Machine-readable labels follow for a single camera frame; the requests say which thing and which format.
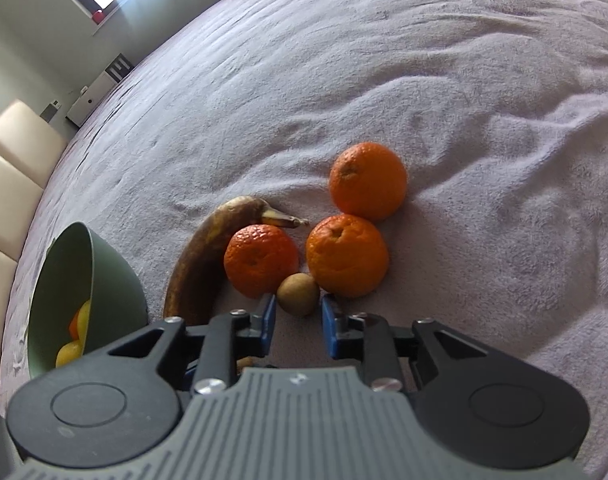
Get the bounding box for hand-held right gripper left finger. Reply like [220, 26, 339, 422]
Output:
[106, 294, 279, 394]

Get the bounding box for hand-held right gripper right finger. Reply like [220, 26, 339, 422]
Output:
[321, 295, 490, 393]

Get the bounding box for brown kiwi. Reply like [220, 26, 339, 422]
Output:
[276, 272, 321, 317]

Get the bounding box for overripe brown banana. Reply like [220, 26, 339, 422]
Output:
[163, 195, 311, 328]

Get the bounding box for green colander bowl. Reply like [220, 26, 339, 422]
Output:
[28, 221, 148, 380]

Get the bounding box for green apple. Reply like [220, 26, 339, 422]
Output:
[78, 300, 92, 353]
[56, 340, 83, 368]

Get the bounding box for purple bed blanket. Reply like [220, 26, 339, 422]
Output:
[0, 0, 608, 480]

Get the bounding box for white bedside cabinet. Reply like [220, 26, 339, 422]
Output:
[66, 71, 119, 128]

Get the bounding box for black and white marker board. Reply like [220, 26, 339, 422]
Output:
[105, 53, 136, 82]

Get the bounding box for cream padded headboard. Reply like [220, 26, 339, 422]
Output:
[0, 99, 67, 396]

